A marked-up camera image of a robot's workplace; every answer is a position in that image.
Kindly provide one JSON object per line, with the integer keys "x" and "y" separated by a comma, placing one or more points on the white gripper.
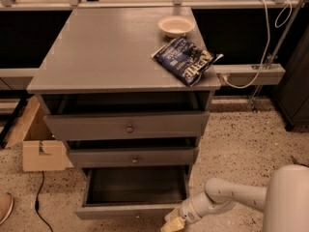
{"x": 188, "y": 212}

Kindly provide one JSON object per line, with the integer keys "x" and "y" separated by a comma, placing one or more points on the slanted metal pole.
{"x": 294, "y": 6}

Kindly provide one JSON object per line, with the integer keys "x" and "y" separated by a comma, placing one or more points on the dark grey side cabinet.
{"x": 292, "y": 93}

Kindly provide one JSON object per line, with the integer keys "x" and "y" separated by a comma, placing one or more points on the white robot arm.
{"x": 284, "y": 202}

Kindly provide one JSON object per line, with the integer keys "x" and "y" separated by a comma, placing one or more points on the grey drawer cabinet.
{"x": 101, "y": 63}

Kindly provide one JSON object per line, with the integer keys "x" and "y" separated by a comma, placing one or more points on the cardboard box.
{"x": 40, "y": 151}

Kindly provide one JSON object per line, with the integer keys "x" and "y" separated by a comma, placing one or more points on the white paper bowl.
{"x": 175, "y": 26}

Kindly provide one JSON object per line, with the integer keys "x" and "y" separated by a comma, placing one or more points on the grey top drawer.
{"x": 127, "y": 125}

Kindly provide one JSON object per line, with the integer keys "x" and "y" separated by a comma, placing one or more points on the grey drawer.
{"x": 134, "y": 192}
{"x": 127, "y": 125}
{"x": 94, "y": 158}

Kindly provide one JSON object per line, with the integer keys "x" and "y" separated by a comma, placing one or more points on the grey middle drawer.
{"x": 94, "y": 158}

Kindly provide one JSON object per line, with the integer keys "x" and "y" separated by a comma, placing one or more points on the blue chip bag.
{"x": 185, "y": 60}

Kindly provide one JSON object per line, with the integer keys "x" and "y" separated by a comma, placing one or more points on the grey bottom drawer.
{"x": 134, "y": 192}

